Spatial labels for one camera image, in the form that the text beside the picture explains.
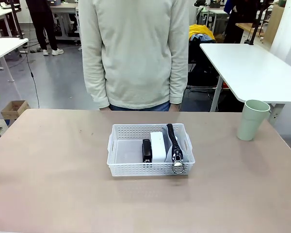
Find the large white desk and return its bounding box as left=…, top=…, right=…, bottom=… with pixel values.
left=199, top=43, right=291, bottom=126

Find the white rectangular box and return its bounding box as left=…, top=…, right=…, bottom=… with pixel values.
left=150, top=131, right=167, bottom=163

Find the person's right forearm cream sleeve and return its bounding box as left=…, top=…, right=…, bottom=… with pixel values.
left=83, top=55, right=112, bottom=109

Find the person in cream sweater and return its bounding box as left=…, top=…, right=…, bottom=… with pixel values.
left=78, top=0, right=190, bottom=112

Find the grey pencil case black zipper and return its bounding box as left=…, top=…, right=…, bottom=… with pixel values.
left=165, top=123, right=189, bottom=175

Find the black office chair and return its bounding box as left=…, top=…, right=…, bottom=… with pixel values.
left=188, top=38, right=220, bottom=93

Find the wooden top table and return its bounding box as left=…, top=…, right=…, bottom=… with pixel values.
left=235, top=22, right=270, bottom=39

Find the white workbench desk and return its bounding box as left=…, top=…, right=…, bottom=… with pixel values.
left=49, top=2, right=81, bottom=41
left=0, top=8, right=21, bottom=39

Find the black stand pole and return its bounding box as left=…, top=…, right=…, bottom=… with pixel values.
left=249, top=0, right=266, bottom=46

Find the white perforated plastic basket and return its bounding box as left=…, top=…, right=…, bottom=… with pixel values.
left=107, top=123, right=195, bottom=178

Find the person's left forearm cream sleeve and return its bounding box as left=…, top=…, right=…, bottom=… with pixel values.
left=169, top=55, right=189, bottom=105

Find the brown cardboard panel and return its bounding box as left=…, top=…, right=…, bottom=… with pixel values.
left=265, top=4, right=286, bottom=46

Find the bystander in dark clothes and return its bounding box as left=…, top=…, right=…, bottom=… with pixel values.
left=223, top=0, right=259, bottom=44

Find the black stapler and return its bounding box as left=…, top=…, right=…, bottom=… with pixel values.
left=142, top=139, right=153, bottom=163

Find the brown cardboard box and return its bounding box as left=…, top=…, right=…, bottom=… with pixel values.
left=0, top=100, right=31, bottom=121

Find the bystander in black clothes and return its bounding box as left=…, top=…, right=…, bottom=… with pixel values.
left=25, top=0, right=64, bottom=56

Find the light green plastic cup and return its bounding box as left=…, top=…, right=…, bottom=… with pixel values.
left=237, top=99, right=272, bottom=141

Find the black hanging cable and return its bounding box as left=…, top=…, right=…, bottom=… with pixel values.
left=25, top=46, right=40, bottom=109

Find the yellow cloth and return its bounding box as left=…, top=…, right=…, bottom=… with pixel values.
left=189, top=24, right=216, bottom=42

